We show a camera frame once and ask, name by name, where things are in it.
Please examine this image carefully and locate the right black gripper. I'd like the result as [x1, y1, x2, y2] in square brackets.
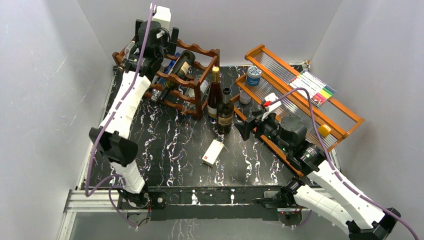
[233, 108, 292, 153]

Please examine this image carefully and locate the green wine bottle brown label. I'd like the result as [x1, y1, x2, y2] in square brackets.
[217, 87, 234, 134]

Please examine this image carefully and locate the dark red wine bottle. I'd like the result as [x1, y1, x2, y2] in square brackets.
[207, 66, 223, 119]

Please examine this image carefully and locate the clear bottle gold label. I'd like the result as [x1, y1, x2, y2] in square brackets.
[118, 40, 138, 73]

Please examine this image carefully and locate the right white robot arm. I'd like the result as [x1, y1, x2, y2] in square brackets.
[235, 110, 400, 240]

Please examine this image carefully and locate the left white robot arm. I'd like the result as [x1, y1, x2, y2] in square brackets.
[88, 20, 179, 208]

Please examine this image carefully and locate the dark bottle cream label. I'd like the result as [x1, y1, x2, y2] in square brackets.
[159, 50, 196, 102]

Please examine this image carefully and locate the blue patterned bottle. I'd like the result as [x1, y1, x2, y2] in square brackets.
[157, 52, 181, 85]

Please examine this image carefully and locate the brown wooden wine rack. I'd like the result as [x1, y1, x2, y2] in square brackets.
[112, 39, 220, 119]

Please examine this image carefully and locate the clear bottle white label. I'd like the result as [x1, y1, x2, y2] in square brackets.
[182, 77, 211, 114]

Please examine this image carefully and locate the small grey capped jar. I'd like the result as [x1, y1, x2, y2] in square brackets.
[239, 90, 252, 105]

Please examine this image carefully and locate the blue lidded jar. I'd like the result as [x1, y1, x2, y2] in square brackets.
[246, 65, 262, 86]

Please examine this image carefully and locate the white rectangular box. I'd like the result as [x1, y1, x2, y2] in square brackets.
[202, 139, 224, 167]

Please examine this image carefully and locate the orange tiered display shelf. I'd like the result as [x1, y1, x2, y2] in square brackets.
[236, 45, 364, 177]

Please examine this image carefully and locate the pack of coloured markers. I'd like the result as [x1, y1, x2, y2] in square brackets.
[289, 70, 336, 107]

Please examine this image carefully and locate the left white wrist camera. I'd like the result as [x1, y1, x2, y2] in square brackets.
[152, 5, 172, 30]

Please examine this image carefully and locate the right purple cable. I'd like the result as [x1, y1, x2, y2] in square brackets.
[269, 87, 420, 240]

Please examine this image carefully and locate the purple cable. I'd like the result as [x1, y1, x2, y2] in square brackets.
[84, 2, 157, 229]
[269, 87, 420, 240]

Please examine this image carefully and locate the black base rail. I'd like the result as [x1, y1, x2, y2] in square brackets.
[117, 186, 314, 222]

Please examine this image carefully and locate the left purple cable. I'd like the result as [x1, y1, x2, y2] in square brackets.
[84, 2, 157, 229]

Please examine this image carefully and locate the aluminium frame rail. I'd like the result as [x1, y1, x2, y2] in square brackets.
[56, 188, 374, 240]

